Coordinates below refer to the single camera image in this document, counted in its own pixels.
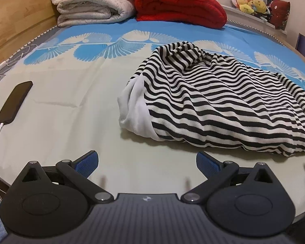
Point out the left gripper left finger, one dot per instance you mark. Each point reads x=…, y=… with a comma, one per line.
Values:
x=52, y=200

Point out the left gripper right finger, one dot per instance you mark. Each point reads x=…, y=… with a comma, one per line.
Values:
x=249, y=202

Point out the black white striped garment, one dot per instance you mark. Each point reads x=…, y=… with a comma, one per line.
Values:
x=186, y=94

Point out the black smartphone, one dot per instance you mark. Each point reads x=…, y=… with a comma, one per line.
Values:
x=14, y=101

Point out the blue white patterned bedspread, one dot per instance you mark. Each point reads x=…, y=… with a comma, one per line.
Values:
x=78, y=74

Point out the dark red cushion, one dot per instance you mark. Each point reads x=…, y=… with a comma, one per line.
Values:
x=279, y=13

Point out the yellow plush toys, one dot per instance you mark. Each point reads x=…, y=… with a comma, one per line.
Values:
x=257, y=8

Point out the red folded blanket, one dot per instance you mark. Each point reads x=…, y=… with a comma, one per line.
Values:
x=208, y=13

